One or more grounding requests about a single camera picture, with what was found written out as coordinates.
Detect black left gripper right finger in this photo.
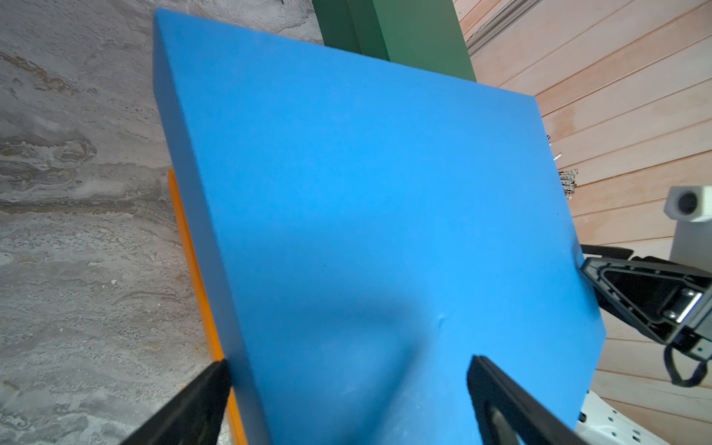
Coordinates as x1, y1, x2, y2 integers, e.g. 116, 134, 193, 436
467, 355, 585, 444

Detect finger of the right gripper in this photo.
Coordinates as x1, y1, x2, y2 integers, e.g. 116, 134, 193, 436
581, 257, 711, 345

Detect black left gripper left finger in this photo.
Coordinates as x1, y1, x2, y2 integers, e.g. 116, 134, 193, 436
122, 360, 231, 445

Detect blue shoebox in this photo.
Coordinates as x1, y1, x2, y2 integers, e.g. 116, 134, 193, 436
153, 9, 606, 444

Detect green shoebox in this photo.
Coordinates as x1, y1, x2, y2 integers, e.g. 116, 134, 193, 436
313, 0, 477, 82

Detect orange shoebox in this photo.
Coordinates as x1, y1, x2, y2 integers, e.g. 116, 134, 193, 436
168, 169, 248, 445

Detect pencils in cup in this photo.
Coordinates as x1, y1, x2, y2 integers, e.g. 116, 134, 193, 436
558, 169, 579, 200

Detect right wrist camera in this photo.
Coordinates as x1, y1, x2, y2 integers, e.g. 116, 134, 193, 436
664, 185, 712, 223

